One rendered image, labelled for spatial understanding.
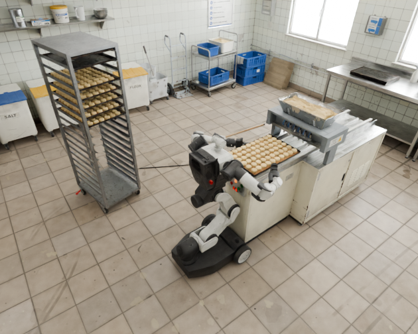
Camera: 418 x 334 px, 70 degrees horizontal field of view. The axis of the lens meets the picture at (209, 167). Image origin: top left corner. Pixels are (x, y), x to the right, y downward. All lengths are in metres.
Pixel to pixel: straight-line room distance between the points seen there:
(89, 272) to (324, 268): 2.27
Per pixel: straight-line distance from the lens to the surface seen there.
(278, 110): 3.19
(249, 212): 2.85
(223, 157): 2.27
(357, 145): 3.55
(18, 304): 3.30
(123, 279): 3.10
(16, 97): 5.22
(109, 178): 3.97
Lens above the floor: 2.52
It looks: 36 degrees down
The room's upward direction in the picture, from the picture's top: 1 degrees clockwise
